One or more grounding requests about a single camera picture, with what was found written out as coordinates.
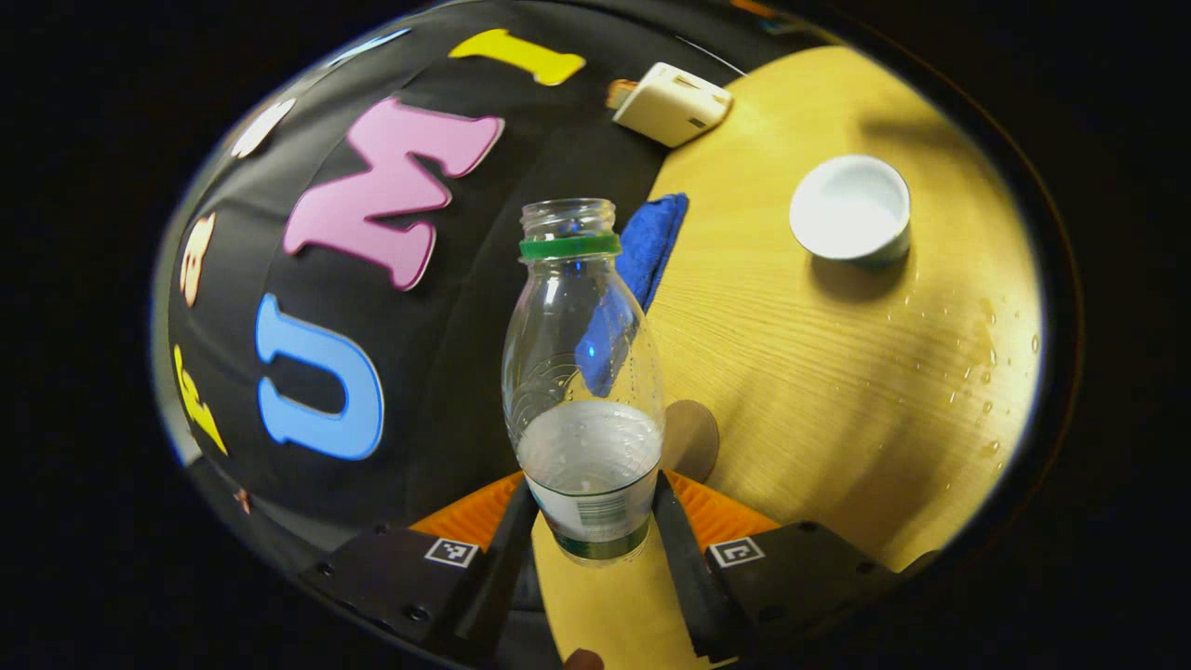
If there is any white toaster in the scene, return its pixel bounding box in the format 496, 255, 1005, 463
611, 61, 733, 148

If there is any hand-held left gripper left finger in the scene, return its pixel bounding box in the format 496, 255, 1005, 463
298, 470, 541, 666

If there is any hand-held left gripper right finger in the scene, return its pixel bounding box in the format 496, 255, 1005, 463
651, 468, 908, 664

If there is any black backdrop cloth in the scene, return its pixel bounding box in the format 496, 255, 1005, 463
154, 0, 838, 559

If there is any round brown coaster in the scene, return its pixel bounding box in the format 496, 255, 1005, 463
661, 400, 720, 483

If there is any blue towel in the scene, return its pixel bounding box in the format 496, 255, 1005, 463
574, 193, 690, 399

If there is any clear plastic water bottle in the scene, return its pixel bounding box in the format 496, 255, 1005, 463
502, 198, 666, 564

